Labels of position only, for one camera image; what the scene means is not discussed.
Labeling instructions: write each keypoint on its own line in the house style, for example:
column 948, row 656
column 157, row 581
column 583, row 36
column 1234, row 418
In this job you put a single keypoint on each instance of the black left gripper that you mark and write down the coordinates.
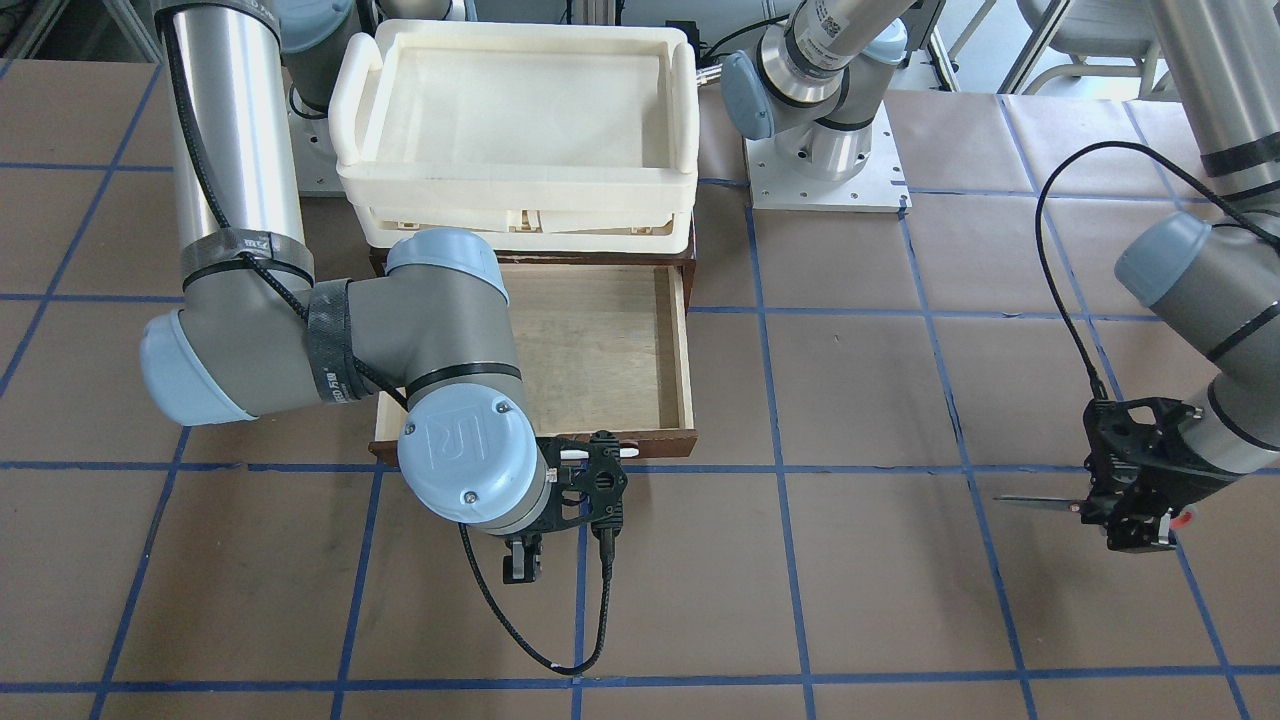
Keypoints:
column 1141, row 531

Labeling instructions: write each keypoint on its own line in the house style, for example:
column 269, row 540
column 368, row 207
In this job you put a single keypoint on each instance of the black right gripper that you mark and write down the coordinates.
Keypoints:
column 521, row 560

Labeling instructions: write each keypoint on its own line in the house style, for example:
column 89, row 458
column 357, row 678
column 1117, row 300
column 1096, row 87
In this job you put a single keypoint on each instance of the wooden drawer with white handle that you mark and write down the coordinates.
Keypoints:
column 604, row 347

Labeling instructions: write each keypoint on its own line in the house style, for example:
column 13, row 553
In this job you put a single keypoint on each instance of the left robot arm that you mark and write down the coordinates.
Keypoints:
column 1216, row 284

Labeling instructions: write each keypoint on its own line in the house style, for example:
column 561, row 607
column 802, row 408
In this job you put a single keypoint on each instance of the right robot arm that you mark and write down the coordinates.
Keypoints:
column 259, row 335

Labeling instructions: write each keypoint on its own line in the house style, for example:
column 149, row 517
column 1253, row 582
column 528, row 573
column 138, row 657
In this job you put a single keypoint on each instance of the white plastic tray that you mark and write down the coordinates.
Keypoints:
column 538, row 138

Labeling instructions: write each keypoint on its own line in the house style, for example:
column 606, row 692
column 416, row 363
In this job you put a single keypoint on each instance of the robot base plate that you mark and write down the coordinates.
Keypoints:
column 314, row 158
column 816, row 168

